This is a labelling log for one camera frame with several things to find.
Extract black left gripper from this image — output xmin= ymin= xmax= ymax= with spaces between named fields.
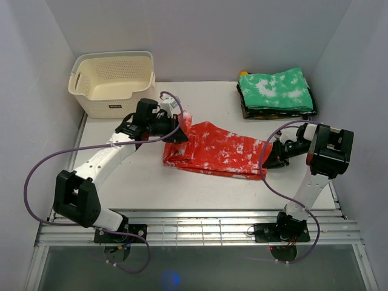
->
xmin=147 ymin=113 xmax=188 ymax=144

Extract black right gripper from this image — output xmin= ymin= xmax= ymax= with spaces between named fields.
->
xmin=262 ymin=139 xmax=310 ymax=169

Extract red white tie-dye trousers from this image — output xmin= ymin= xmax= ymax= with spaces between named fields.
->
xmin=162 ymin=111 xmax=272 ymax=180

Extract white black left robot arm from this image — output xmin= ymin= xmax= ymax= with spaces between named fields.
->
xmin=53 ymin=92 xmax=189 ymax=243

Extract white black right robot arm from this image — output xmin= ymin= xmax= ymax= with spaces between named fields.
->
xmin=259 ymin=123 xmax=354 ymax=242

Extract green white tie-dye trousers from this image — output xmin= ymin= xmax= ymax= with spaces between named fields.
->
xmin=238 ymin=67 xmax=313 ymax=112

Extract cream perforated plastic basket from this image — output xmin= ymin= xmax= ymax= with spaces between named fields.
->
xmin=68 ymin=51 xmax=156 ymax=119

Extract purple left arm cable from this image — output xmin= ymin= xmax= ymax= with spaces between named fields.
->
xmin=23 ymin=91 xmax=184 ymax=274

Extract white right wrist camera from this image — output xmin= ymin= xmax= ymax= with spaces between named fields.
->
xmin=272 ymin=129 xmax=296 ymax=146

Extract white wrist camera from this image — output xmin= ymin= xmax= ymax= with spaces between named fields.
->
xmin=160 ymin=95 xmax=181 ymax=116
xmin=272 ymin=129 xmax=296 ymax=146

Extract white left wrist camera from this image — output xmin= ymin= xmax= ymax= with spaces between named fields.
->
xmin=160 ymin=95 xmax=181 ymax=116

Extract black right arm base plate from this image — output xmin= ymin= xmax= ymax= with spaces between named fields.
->
xmin=253 ymin=223 xmax=310 ymax=243

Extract aluminium table frame rails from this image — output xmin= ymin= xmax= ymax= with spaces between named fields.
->
xmin=25 ymin=112 xmax=378 ymax=291

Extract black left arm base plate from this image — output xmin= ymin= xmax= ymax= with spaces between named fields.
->
xmin=93 ymin=223 xmax=147 ymax=244

